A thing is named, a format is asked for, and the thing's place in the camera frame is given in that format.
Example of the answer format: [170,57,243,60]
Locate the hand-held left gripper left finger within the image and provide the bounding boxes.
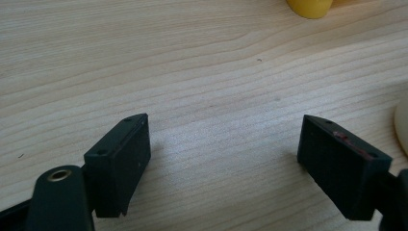
[83,113,152,218]

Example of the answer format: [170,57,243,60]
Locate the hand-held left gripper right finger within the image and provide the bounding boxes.
[296,114,394,221]

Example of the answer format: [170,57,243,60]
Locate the cream round plate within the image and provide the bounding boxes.
[394,94,408,157]

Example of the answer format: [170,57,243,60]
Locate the yellow cup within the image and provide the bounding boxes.
[286,0,335,19]

